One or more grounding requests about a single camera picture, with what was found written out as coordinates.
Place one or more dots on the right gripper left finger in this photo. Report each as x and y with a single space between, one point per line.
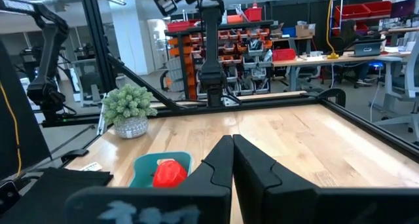
216 171

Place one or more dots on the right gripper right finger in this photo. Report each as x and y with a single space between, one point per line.
255 184

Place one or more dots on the red toy pepper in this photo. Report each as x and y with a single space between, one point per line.
168 175

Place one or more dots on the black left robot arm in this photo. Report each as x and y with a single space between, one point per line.
211 70

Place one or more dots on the black background robot arm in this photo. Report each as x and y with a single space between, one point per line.
49 53

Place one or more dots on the teal plastic tupperware container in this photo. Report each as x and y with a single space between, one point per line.
142 168

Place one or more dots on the wide red plastic bin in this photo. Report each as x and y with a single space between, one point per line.
178 26

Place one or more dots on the tall red plastic bin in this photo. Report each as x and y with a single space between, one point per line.
253 14

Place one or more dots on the storage shelf with bins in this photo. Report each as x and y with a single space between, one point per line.
248 53

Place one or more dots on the blue plastic bin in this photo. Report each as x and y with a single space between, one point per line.
289 32

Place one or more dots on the green potted plant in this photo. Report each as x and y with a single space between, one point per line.
127 103

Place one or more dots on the red bin on desk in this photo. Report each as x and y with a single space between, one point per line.
284 54

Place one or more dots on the black table clamp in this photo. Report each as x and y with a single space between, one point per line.
73 154
334 93

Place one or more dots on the cardboard box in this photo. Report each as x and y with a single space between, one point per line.
304 30

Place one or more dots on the small white tag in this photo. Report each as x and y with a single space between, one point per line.
91 166

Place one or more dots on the grey office chair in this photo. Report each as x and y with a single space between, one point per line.
86 80

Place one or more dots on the wooden office desk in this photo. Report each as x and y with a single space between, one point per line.
314 60

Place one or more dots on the rack with red bins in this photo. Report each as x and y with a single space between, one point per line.
352 11

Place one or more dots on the person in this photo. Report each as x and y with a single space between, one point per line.
348 34

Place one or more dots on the black folded cloth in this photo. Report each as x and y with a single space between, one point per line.
49 191

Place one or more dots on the grey laptop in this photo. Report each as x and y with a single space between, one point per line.
367 49

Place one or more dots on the white office chair base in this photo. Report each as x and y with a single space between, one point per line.
410 73

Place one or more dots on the black flat panel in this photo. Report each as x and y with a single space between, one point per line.
19 119

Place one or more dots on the computer monitor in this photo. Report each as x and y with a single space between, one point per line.
403 8

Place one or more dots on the black aluminium rig frame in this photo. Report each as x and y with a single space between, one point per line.
98 37

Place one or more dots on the silver aluminium rail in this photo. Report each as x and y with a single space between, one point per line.
101 119

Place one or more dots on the black camera bracket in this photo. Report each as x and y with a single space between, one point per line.
8 197

